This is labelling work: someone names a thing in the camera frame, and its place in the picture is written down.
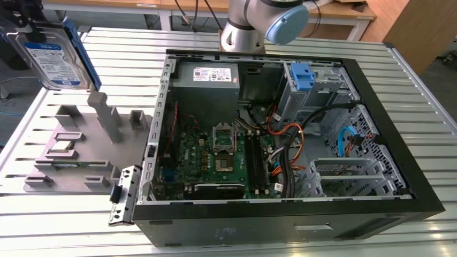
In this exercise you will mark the CPU socket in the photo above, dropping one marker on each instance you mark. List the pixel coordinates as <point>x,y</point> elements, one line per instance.
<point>224,139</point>

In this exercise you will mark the black graphics card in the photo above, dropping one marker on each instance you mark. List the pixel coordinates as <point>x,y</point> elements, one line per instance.
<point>217,190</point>

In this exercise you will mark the black RAM slot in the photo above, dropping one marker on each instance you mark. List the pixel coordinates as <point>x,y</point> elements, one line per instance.
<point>262,160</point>
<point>250,160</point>

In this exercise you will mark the metal drive cage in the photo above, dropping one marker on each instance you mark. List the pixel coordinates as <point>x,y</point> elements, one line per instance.
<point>321,93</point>

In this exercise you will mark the black open PC case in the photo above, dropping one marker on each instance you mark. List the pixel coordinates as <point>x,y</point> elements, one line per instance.
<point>249,227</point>

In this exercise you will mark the hard disk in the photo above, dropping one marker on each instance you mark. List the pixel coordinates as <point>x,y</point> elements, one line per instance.
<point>53,61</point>

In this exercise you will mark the silver CPU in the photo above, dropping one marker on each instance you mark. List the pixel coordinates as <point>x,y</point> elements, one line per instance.
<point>60,147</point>

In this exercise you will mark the hinged metal slot bracket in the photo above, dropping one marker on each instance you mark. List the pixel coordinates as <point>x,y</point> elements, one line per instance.
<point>129,184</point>

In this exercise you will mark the square chipset chip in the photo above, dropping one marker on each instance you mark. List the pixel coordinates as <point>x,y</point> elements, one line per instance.
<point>224,164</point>

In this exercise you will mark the metal disk bay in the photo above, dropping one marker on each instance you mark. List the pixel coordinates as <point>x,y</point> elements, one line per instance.
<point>338,161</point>

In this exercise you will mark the green RAM stick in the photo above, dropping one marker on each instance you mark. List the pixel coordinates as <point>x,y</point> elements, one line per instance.
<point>69,166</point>

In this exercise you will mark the green Dell motherboard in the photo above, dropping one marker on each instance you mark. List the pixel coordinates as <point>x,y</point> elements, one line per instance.
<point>192,150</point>

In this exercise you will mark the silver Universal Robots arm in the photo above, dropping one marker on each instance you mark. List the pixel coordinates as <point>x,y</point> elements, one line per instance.
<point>242,34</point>

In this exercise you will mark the grey power supply unit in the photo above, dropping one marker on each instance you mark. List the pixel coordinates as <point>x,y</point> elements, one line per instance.
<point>206,107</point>

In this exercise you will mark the wooden cabinet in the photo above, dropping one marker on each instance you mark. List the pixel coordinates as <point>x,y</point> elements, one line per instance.
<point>421,32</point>

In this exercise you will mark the grey parts rack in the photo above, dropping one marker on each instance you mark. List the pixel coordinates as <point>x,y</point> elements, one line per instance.
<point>92,150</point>

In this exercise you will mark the blue drive latch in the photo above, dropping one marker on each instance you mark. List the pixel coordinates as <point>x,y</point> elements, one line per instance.
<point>301,77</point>

